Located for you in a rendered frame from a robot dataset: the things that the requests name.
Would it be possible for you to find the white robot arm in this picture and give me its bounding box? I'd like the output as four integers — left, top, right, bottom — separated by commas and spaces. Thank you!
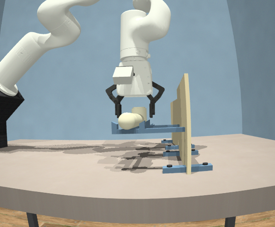
0, 0, 171, 96

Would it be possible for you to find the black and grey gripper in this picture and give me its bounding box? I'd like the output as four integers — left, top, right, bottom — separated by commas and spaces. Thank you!
106, 58, 165, 118

